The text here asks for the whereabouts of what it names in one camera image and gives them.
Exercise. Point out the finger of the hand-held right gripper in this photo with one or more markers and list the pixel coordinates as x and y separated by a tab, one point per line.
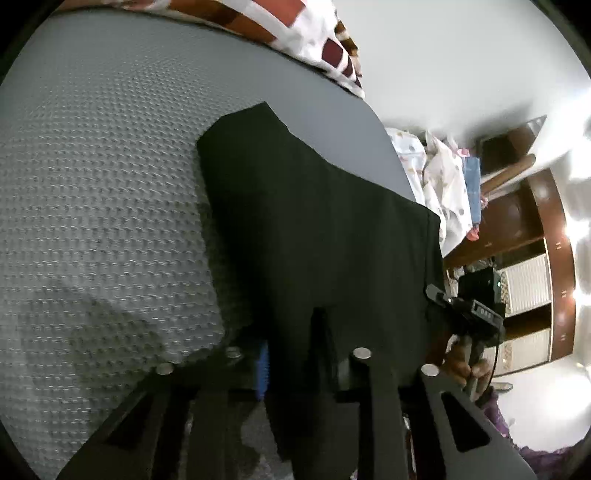
436	293

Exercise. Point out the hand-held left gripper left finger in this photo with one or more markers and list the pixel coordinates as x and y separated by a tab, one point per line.
262	369

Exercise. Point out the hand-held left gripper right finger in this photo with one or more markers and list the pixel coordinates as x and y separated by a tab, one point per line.
369	392

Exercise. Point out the black pants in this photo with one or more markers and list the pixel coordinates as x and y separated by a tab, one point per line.
323	230

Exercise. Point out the person's right hand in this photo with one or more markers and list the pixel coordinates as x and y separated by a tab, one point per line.
457	364

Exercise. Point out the white polka dot cloth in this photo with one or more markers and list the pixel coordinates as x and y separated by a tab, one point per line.
443	184

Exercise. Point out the brown wooden wardrobe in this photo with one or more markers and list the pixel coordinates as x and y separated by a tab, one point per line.
547	198

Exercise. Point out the wooden rod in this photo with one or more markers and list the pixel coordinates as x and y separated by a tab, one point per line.
508	173

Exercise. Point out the purple cloth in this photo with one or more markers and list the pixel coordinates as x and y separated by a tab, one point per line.
498	415

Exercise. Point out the pink patchwork pillow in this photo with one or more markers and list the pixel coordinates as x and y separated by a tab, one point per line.
300	37

